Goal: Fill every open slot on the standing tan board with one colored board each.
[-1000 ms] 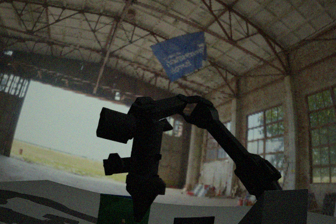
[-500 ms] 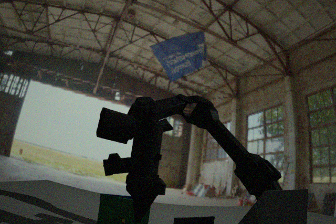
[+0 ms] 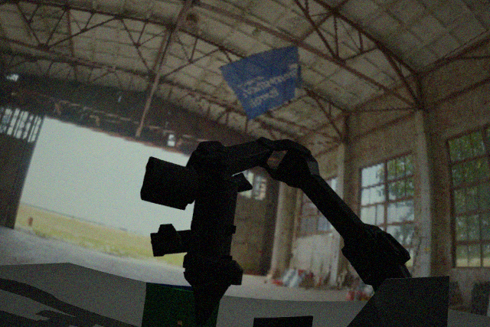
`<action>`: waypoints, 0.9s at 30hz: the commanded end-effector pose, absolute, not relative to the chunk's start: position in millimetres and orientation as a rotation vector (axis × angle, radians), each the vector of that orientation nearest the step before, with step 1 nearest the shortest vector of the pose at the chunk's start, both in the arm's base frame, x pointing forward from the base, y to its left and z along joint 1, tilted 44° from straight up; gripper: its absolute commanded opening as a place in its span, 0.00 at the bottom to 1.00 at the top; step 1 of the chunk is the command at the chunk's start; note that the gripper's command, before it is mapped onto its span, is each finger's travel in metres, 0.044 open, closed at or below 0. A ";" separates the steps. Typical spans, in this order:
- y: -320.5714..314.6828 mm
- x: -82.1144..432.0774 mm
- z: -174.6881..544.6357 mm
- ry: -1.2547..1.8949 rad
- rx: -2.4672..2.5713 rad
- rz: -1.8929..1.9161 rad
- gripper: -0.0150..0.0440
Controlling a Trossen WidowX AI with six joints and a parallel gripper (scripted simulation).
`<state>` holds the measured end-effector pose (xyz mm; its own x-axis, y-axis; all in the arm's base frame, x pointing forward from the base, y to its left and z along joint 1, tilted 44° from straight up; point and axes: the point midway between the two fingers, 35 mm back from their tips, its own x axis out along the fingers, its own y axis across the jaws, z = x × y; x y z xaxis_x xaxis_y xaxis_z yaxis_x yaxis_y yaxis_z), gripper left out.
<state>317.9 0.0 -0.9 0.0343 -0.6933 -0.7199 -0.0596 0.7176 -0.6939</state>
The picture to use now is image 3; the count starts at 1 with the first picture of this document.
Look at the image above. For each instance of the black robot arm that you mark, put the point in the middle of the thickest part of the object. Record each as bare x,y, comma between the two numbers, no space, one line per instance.
207,181

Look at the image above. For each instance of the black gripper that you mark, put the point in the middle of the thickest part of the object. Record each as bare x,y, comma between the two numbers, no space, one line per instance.
212,271

